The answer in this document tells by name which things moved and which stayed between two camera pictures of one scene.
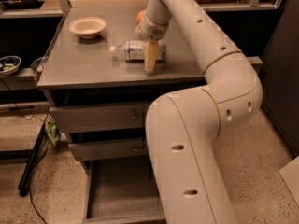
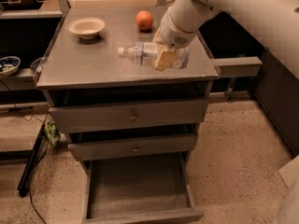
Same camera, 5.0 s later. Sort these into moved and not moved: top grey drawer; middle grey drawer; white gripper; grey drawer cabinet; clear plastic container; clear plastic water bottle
Moved: clear plastic water bottle; white gripper
Not moved: top grey drawer; clear plastic container; middle grey drawer; grey drawer cabinet
